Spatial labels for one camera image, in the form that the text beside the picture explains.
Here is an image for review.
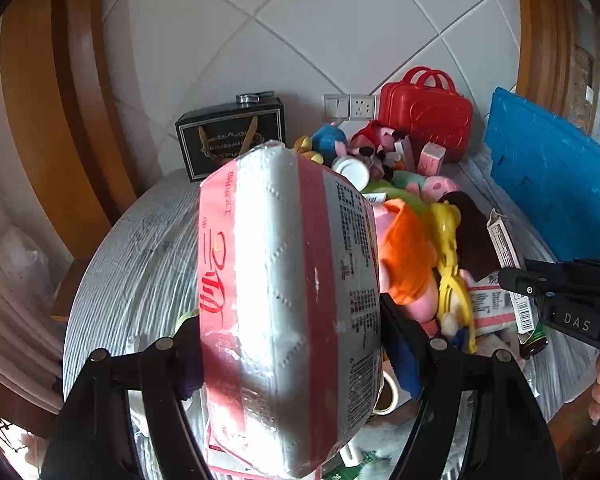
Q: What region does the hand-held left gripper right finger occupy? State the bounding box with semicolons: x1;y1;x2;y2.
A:
380;295;563;480

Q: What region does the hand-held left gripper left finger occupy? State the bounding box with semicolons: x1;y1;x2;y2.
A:
40;317;216;480

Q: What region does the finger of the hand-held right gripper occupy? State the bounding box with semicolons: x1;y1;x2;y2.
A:
524;258;600;293
498;266;551;307

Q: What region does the blue plastic box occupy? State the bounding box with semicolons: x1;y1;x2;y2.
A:
483;87;600;262

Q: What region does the pink white tissue pack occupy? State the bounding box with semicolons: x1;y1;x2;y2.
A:
467;284;523;335
198;141;383;478

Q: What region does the grey cloth-covered desktop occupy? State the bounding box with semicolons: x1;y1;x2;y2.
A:
62;152;600;480

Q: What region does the beige tape roll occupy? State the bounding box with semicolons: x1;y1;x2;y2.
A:
372;373;402;416

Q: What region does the white barcode carton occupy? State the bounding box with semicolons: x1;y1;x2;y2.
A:
487;209;542;334

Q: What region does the dark brown cloth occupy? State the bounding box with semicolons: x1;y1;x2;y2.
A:
447;192;506;274

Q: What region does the yellow plastic toy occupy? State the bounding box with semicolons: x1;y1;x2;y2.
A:
422;200;479;356

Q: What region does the orange hooded plush toy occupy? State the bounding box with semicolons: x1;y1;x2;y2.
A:
372;200;441;323

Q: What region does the pink pig plush toy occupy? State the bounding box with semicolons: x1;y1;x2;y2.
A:
422;175;459;203

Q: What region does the pink white carton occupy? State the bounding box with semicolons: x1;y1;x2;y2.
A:
418;142;447;171

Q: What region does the red toy suitcase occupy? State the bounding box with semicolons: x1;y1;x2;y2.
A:
378;66;474;164

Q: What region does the white capped bottle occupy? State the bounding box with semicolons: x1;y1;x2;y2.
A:
331;155;372;192

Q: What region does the red pink plush toy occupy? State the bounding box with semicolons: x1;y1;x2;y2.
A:
352;121;411;162

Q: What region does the black gift box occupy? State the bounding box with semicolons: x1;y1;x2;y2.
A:
175;99;286;182

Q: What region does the blue plush toy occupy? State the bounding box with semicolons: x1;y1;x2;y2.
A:
311;125;349;156

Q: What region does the white wall socket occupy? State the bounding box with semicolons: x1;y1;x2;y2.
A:
349;94;377;121

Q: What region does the wooden headboard frame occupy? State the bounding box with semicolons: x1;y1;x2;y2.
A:
512;0;583;111
0;0;142;266

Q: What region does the white wall switch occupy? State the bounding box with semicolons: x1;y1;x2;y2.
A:
323;94;351;121

